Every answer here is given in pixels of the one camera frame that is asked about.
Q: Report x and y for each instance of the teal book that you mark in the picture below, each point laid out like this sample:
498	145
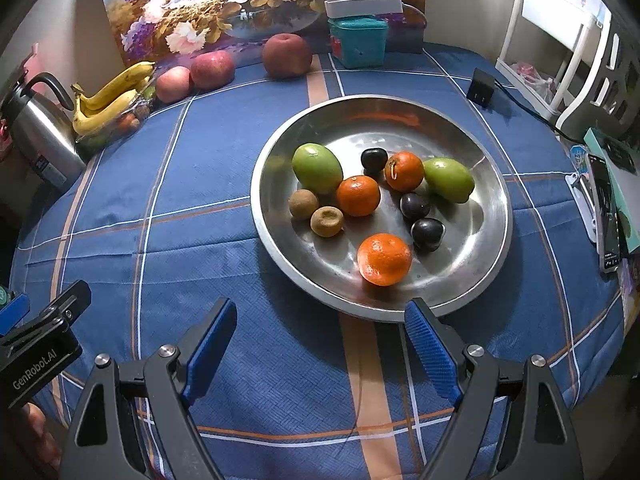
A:
627	185

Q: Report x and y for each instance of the teal plastic box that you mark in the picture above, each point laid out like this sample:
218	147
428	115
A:
359	42

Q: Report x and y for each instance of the round green jujube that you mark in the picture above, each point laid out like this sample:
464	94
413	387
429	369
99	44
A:
317	169

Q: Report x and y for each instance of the white power strip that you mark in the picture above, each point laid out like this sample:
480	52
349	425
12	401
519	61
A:
365	6

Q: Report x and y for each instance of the brown kiwi with dimple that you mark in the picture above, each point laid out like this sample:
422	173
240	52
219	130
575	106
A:
327	222

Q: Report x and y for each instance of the pointed green jujube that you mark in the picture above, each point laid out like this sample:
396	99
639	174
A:
448	180

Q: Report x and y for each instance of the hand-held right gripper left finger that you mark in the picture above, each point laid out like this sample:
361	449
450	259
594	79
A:
207	355

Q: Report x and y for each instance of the clear plastic fruit container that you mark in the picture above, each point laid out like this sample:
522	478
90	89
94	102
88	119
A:
125	125

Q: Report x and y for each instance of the pale pink apple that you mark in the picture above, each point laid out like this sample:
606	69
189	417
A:
173	84

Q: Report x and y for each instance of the smooth brown kiwi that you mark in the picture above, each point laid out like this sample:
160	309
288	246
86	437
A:
303	204

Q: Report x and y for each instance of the blue plaid tablecloth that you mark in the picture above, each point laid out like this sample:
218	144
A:
175	240

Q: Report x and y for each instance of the round steel plate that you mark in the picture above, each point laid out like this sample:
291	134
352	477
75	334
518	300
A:
465	240

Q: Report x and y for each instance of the dark purple plum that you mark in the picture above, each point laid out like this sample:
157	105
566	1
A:
427	235
374	161
415	206

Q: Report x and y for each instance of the dark red apple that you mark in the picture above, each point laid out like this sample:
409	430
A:
287	55

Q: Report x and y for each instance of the person's left hand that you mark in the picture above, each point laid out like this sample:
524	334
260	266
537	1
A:
42	435

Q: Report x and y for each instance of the floral painting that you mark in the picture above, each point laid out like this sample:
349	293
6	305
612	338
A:
200	5

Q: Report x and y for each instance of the white chair frame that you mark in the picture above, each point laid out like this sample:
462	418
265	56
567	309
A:
605	85

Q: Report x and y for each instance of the tangerine with looped stem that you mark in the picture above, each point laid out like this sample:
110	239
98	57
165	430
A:
404	172

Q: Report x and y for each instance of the green fruit in container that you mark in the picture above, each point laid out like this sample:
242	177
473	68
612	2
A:
94	140
149	93

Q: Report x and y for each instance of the yellow banana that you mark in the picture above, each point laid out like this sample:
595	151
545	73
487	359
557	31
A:
142	85
120	82
102	115

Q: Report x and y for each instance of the steel thermos jug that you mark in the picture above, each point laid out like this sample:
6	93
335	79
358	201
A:
40	135

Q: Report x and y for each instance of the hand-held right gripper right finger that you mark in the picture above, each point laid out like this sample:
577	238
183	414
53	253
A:
432	355

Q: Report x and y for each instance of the black smartphone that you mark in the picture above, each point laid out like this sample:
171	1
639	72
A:
605	210

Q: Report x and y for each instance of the small kiwi in container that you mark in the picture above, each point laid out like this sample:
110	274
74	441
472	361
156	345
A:
141	112

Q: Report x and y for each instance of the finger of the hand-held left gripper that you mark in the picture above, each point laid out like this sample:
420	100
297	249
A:
50	317

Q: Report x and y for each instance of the pink object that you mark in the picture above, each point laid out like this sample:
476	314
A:
30	62

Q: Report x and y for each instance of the black power adapter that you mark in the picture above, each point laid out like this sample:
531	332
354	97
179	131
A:
480	87

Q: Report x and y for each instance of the small orange in container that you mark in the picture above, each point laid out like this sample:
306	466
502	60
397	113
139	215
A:
127	123

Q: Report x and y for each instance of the white phone stand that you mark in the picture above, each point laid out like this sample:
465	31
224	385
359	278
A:
582	205

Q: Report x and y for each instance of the pink plastic bag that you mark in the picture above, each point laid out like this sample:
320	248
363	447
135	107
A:
532	82

